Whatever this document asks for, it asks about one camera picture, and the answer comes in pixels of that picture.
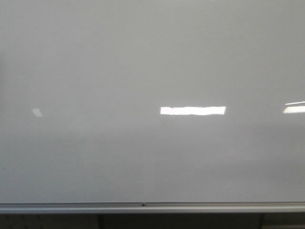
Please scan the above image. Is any white whiteboard with aluminium frame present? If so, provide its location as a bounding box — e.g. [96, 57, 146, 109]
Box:
[0, 0, 305, 214]

